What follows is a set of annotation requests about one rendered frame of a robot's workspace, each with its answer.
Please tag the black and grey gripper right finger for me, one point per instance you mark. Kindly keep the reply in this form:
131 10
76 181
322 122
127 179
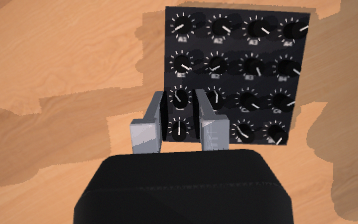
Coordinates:
211 129

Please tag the black knob box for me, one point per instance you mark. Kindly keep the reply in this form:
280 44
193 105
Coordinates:
195 60

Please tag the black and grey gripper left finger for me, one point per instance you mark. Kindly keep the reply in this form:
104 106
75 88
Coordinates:
148 132

